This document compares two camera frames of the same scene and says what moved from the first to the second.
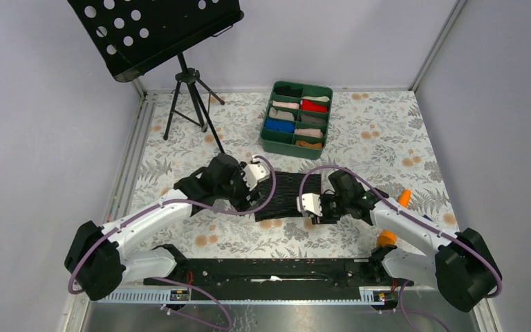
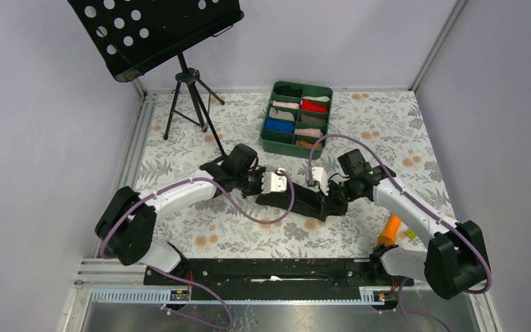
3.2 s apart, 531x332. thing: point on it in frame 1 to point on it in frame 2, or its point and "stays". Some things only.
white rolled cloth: x=321 y=98 stays
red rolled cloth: x=306 y=105 stays
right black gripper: x=325 y=219 to x=331 y=185
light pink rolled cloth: x=310 y=132 stays
